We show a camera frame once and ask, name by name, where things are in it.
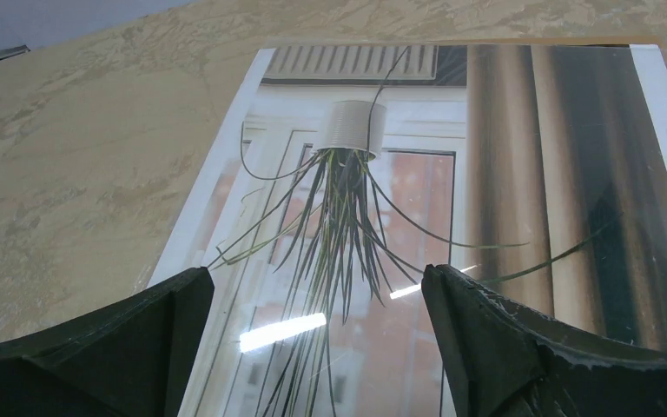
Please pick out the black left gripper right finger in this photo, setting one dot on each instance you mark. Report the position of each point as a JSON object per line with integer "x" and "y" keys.
{"x": 503, "y": 358}

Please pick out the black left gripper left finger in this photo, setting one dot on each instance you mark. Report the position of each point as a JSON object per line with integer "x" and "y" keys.
{"x": 131, "y": 358}

